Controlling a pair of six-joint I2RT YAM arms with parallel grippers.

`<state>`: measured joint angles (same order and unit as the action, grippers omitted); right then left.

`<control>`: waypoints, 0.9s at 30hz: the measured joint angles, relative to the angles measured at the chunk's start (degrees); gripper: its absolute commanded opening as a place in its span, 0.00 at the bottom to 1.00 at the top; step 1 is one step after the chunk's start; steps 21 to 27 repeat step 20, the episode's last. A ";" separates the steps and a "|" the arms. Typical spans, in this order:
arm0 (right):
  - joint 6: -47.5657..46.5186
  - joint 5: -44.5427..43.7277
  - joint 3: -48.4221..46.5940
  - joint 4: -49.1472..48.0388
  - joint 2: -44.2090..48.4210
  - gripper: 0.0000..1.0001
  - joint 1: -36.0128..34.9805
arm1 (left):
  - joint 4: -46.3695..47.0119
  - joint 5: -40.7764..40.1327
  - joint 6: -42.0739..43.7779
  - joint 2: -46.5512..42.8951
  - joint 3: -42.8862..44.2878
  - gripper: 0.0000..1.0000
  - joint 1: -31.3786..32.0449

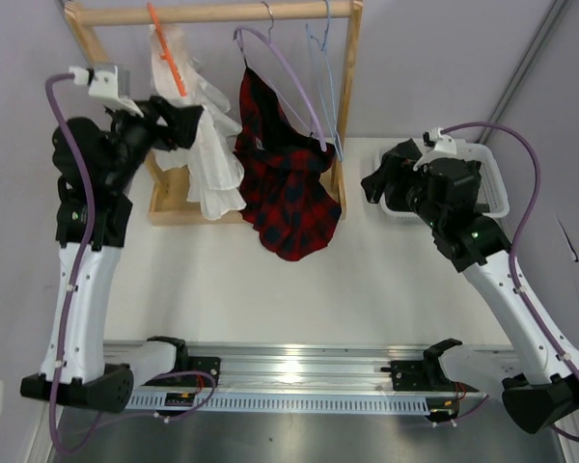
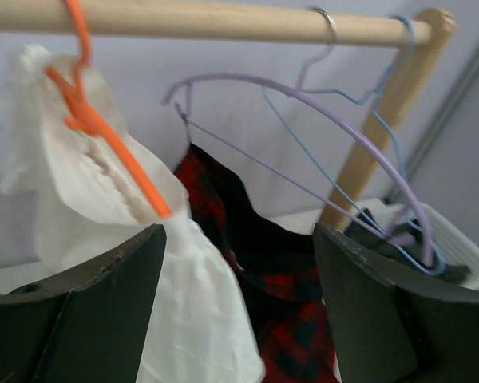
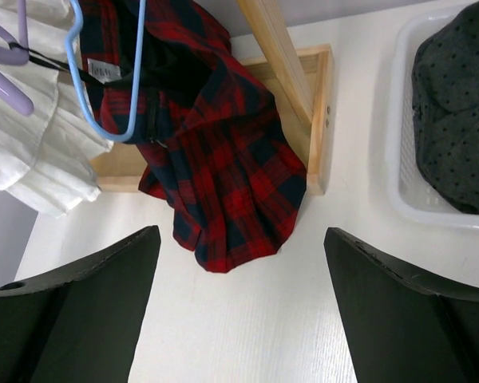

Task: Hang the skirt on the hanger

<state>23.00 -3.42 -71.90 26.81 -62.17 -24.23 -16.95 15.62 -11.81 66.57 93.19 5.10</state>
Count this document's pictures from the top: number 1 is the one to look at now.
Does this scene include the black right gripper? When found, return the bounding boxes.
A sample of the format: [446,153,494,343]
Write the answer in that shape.
[361,153,445,230]

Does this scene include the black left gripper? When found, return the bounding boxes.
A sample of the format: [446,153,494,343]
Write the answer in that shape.
[102,95,204,192]

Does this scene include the white skirt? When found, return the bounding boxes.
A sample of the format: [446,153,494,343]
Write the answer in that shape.
[150,24,246,221]

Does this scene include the orange plastic hanger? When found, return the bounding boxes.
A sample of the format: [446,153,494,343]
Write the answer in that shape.
[147,2,187,97]

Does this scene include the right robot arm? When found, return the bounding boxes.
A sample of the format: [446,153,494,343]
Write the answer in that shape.
[361,138,579,434]

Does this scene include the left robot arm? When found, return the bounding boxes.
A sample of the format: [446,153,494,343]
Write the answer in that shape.
[20,96,204,414]

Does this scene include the red plaid skirt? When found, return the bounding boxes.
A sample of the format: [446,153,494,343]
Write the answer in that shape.
[234,68,342,261]

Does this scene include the purple plastic hanger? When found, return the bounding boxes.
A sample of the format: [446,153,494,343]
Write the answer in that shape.
[233,1,327,151]

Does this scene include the blue plastic hanger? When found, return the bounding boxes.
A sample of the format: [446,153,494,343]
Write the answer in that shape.
[305,1,344,162]

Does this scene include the wooden clothes rack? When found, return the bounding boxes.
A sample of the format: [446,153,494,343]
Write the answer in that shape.
[58,1,364,227]

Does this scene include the white plastic basket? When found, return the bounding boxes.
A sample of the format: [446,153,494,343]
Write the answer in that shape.
[373,139,510,226]

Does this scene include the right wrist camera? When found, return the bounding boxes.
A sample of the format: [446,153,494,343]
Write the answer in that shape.
[413,127,457,171]

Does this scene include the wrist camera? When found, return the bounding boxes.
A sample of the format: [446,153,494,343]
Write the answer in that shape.
[69,63,130,101]
[413,127,457,171]

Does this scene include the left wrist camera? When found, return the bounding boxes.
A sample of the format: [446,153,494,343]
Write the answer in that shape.
[69,63,130,101]

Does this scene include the aluminium rail base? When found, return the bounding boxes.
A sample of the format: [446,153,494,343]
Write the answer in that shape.
[100,340,517,397]

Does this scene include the perforated cable tray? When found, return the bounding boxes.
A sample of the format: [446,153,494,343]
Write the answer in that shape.
[126,392,429,416]

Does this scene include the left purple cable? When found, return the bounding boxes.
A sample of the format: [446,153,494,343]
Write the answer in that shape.
[44,72,218,454]

